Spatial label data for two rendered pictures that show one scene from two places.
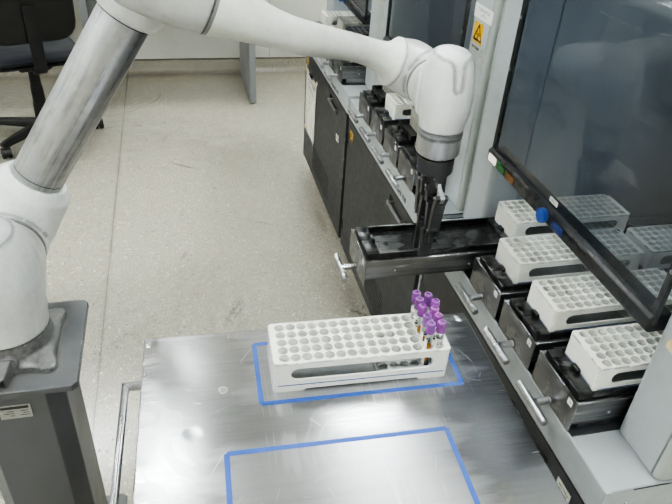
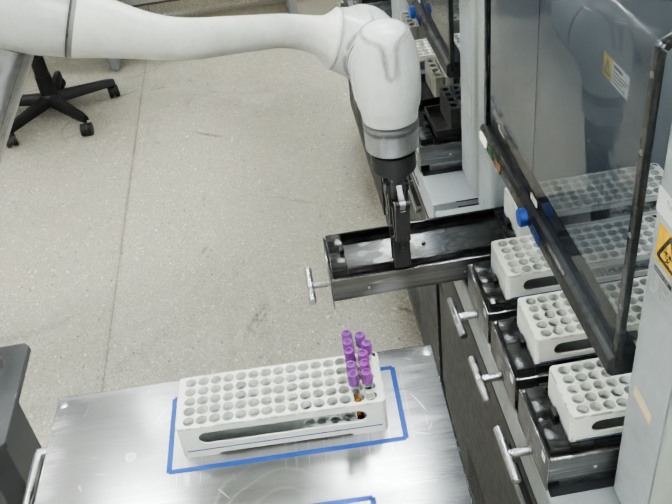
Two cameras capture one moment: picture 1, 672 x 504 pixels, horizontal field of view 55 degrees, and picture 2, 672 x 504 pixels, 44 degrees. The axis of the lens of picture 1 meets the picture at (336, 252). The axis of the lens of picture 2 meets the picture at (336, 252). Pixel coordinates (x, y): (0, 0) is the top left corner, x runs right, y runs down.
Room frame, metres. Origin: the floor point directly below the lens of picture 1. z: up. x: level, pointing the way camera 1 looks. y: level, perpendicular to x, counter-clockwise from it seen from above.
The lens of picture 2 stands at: (0.04, -0.34, 1.76)
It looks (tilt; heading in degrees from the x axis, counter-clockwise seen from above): 38 degrees down; 13
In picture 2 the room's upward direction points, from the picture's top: 8 degrees counter-clockwise
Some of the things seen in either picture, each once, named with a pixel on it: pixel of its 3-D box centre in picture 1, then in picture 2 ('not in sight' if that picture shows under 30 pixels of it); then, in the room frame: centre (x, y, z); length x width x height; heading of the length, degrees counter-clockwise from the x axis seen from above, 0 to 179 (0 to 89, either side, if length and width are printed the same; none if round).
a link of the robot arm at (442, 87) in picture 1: (444, 86); (384, 69); (1.22, -0.19, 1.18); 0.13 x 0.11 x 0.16; 17
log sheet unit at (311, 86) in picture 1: (308, 105); not in sight; (2.97, 0.18, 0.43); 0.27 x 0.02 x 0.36; 15
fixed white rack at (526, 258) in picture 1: (567, 257); (582, 258); (1.18, -0.51, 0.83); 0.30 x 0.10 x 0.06; 105
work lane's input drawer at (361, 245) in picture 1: (487, 243); (494, 241); (1.30, -0.36, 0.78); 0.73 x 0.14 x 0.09; 105
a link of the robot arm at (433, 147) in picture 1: (438, 141); (391, 133); (1.21, -0.19, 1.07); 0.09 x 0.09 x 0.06
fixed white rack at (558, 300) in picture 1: (606, 300); (618, 317); (1.03, -0.55, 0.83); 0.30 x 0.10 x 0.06; 105
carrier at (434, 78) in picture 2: (419, 122); (434, 79); (1.84, -0.22, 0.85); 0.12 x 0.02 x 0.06; 16
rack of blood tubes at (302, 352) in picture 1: (357, 350); (282, 403); (0.82, -0.05, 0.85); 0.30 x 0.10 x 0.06; 103
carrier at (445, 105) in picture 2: not in sight; (449, 109); (1.69, -0.26, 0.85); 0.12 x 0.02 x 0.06; 15
